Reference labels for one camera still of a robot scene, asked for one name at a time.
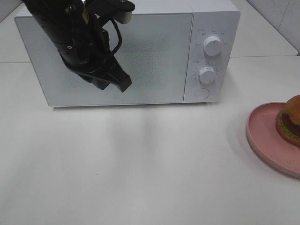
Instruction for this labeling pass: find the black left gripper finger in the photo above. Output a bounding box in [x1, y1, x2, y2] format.
[96, 57, 131, 92]
[77, 73, 112, 90]

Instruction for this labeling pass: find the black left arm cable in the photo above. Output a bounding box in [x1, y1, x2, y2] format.
[70, 13, 122, 73]

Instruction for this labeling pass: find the burger with cheese and lettuce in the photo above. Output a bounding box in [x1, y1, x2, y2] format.
[276, 95, 300, 148]

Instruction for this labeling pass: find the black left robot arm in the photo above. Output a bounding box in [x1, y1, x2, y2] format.
[24, 0, 135, 92]

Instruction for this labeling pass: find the white microwave knob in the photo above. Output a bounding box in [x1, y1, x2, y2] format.
[199, 66, 216, 84]
[203, 35, 222, 56]

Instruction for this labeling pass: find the white microwave door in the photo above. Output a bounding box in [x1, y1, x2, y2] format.
[15, 14, 192, 107]

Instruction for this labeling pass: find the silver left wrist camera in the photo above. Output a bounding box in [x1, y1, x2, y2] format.
[84, 0, 136, 24]

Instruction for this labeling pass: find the pink speckled plate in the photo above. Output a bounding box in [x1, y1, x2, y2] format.
[246, 102, 300, 178]

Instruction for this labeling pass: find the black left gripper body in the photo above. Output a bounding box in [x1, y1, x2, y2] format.
[60, 9, 117, 75]

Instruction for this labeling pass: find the white microwave oven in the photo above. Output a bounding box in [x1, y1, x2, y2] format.
[15, 0, 240, 103]

